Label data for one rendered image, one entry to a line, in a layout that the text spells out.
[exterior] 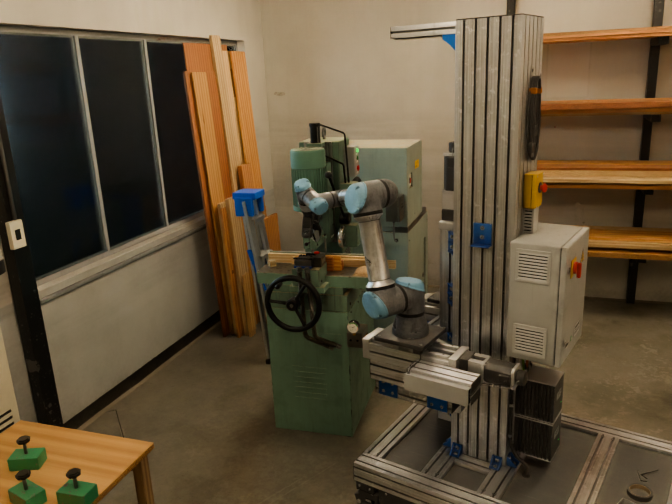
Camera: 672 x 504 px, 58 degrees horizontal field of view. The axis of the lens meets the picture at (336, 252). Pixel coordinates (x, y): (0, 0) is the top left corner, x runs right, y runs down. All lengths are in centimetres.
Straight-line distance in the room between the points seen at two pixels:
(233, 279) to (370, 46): 223
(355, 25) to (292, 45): 58
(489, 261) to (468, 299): 19
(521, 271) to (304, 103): 351
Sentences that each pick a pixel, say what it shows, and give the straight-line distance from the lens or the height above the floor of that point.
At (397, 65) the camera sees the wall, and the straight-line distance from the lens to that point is 526.
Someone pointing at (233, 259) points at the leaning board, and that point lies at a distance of 451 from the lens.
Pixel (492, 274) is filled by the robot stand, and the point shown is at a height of 107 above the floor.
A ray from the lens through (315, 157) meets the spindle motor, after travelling 301.
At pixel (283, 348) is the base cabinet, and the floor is 49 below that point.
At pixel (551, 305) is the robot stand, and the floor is 101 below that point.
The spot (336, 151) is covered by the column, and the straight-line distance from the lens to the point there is 323.
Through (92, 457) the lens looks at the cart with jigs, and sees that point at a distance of 256.
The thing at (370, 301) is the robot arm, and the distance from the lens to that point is 238.
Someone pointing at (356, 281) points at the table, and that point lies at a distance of 300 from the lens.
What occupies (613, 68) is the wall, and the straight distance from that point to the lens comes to 513.
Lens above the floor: 186
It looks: 16 degrees down
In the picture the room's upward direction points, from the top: 3 degrees counter-clockwise
